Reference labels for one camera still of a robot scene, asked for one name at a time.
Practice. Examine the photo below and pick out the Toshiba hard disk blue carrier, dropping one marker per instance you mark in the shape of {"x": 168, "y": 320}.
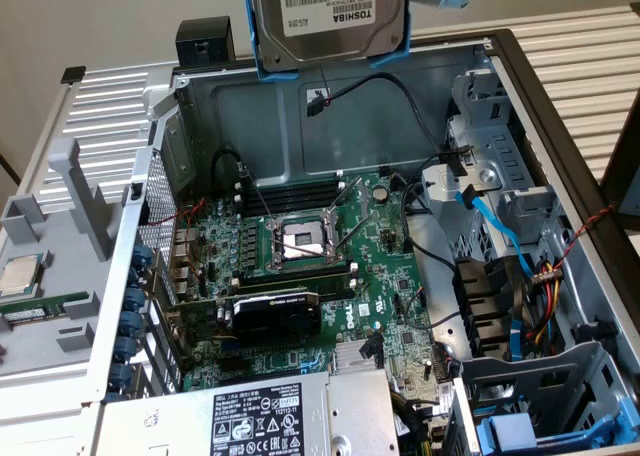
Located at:
{"x": 325, "y": 21}

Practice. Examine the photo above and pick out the CPU socket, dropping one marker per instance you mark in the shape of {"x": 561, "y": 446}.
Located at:
{"x": 302, "y": 233}

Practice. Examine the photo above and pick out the black RAM slot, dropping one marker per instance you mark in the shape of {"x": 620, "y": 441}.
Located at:
{"x": 300, "y": 190}
{"x": 295, "y": 205}
{"x": 300, "y": 268}

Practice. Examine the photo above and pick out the thin metal locking lever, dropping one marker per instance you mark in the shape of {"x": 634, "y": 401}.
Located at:
{"x": 305, "y": 249}
{"x": 256, "y": 194}

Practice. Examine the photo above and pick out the metal socket cover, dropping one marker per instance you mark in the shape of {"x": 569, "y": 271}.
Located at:
{"x": 364, "y": 196}

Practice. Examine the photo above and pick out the silver coin battery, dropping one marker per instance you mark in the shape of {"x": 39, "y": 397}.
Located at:
{"x": 381, "y": 192}

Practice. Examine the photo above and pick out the green Dell motherboard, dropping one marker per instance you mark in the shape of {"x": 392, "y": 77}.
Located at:
{"x": 380, "y": 256}

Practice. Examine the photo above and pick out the open grey PC case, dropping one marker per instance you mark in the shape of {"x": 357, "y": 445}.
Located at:
{"x": 350, "y": 126}

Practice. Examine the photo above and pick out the black graphics card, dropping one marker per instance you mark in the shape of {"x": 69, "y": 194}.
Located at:
{"x": 275, "y": 321}

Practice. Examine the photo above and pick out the silver chipset heatsink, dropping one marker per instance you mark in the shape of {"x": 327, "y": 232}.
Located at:
{"x": 347, "y": 356}

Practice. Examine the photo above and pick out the blue slot retention clip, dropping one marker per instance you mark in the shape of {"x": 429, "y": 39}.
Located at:
{"x": 127, "y": 348}
{"x": 120, "y": 375}
{"x": 142, "y": 256}
{"x": 131, "y": 323}
{"x": 134, "y": 300}
{"x": 136, "y": 278}

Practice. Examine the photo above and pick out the grey metal drive cage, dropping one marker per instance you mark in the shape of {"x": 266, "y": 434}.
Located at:
{"x": 505, "y": 146}

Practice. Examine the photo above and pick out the black plastic block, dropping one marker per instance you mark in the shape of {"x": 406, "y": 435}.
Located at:
{"x": 200, "y": 36}

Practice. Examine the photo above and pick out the silver power supply unit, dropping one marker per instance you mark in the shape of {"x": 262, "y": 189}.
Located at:
{"x": 175, "y": 416}

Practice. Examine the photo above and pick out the grey plastic parts rack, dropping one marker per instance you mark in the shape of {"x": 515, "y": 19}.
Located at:
{"x": 65, "y": 276}

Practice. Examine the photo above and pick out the black table end cap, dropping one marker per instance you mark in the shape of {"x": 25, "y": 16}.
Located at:
{"x": 73, "y": 74}

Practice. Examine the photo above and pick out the green RAM stick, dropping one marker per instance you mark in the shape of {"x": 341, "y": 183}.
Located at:
{"x": 30, "y": 310}

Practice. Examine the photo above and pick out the silver CPU chip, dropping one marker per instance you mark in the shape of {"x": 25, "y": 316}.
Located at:
{"x": 17, "y": 276}

